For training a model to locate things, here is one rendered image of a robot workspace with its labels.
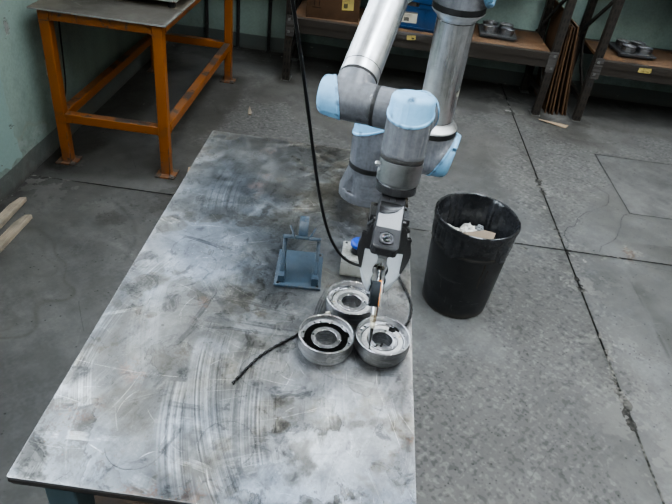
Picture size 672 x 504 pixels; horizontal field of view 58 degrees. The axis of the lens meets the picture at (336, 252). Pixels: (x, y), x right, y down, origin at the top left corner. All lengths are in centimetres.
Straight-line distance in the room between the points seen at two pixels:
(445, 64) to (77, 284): 174
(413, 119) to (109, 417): 68
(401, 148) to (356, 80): 19
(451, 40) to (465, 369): 133
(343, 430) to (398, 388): 14
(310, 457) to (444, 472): 107
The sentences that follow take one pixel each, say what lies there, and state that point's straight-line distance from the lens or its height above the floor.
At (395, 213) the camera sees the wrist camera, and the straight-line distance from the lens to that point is 102.
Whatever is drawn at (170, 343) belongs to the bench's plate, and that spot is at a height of 80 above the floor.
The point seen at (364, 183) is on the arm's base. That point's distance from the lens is 156.
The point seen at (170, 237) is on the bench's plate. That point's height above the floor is 80.
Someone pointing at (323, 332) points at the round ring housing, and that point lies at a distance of 116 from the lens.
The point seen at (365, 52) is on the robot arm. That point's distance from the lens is 117.
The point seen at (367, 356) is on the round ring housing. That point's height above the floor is 82.
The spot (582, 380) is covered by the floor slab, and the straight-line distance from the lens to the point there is 251.
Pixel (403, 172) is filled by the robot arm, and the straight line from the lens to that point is 101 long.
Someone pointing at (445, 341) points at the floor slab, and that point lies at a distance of 243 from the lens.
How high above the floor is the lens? 162
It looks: 36 degrees down
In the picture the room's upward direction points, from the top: 8 degrees clockwise
